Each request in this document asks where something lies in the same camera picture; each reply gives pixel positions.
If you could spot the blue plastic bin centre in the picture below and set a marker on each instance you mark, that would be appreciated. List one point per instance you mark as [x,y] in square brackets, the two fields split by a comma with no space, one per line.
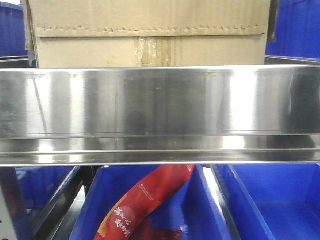
[191,214]

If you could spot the stainless steel shelf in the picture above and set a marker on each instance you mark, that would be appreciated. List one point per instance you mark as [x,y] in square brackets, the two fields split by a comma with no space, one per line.
[238,114]

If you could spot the blue plastic bin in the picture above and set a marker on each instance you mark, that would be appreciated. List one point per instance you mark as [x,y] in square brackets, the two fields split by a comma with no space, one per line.
[38,184]
[272,201]
[191,214]

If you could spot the red snack package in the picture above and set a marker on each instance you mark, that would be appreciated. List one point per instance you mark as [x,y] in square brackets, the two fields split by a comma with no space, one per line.
[143,199]

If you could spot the blue bin upper right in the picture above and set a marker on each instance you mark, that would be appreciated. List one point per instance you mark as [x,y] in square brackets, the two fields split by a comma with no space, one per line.
[297,32]

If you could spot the blue plastic bin lower left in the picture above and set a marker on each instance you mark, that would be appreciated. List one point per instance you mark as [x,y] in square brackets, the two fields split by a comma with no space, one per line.
[38,184]

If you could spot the large brown cardboard box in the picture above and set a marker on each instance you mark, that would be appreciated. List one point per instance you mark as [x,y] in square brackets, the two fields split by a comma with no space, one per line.
[149,33]

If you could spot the blue plastic bin right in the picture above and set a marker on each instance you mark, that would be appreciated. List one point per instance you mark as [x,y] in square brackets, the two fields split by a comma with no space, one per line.
[272,201]

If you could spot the blue bin upper left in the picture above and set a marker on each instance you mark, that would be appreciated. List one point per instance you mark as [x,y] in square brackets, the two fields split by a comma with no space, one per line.
[12,30]

